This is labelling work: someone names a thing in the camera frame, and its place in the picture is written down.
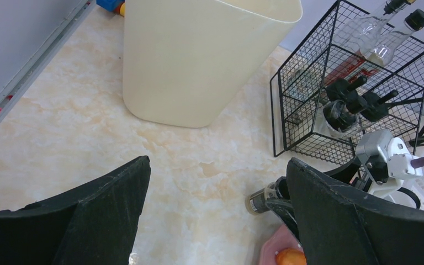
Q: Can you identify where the pink polka dot plate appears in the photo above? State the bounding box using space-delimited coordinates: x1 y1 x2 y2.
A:
258 224 303 265

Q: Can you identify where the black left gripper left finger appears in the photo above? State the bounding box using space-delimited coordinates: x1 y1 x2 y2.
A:
0 156 151 264

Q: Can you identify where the glass jar black lid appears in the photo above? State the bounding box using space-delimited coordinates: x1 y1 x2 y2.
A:
325 75 368 106
361 90 398 123

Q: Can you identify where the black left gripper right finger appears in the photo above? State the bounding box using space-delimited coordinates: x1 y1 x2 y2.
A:
287 158 424 264

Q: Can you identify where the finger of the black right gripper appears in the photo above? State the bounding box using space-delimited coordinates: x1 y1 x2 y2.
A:
266 199 300 242
325 157 361 184

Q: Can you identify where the black wire rack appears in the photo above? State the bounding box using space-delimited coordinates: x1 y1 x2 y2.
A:
271 1 424 165

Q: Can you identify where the sauce bottle red label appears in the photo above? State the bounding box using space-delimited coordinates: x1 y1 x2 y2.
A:
321 8 424 88

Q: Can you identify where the glass jar black lid front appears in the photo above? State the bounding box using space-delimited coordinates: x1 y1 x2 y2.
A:
361 90 398 123

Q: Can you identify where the small black pepper grinder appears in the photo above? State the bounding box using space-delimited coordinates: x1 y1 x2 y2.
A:
245 181 282 215

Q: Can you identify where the orange carrot piece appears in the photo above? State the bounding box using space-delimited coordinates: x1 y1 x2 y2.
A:
275 248 307 265

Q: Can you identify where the beige plastic waste bin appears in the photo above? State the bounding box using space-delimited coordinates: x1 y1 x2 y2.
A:
123 0 303 128

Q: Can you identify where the clear bottle gold spout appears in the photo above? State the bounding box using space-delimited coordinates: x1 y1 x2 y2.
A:
287 0 417 99

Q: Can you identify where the blue yellow toy object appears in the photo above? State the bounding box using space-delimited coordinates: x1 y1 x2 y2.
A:
96 0 125 16

